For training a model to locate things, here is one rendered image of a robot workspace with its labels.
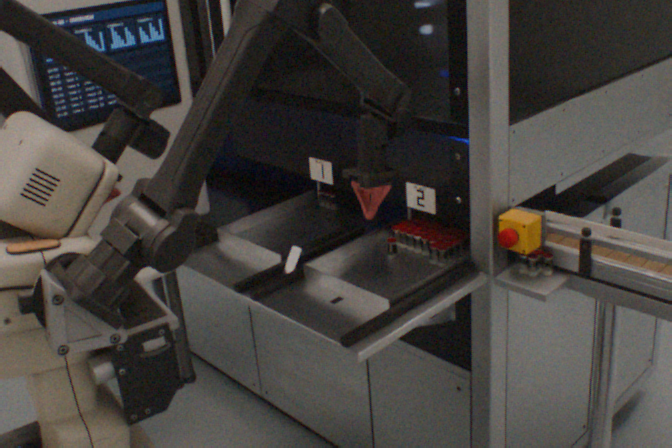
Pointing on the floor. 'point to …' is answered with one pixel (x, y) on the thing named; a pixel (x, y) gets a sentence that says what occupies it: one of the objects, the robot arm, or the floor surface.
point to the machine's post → (488, 181)
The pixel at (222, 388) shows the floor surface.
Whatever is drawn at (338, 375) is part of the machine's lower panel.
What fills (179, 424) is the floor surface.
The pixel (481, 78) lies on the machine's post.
